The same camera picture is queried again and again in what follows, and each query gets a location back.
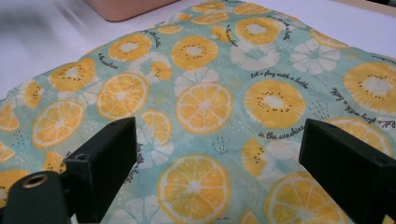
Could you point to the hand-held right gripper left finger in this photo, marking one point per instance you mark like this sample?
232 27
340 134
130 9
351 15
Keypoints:
99 161

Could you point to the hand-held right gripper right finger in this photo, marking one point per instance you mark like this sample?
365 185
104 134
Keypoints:
348 168

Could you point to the fruit print cloth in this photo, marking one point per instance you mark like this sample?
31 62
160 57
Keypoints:
218 105

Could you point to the pink plastic basin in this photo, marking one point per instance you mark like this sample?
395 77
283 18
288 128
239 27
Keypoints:
124 8

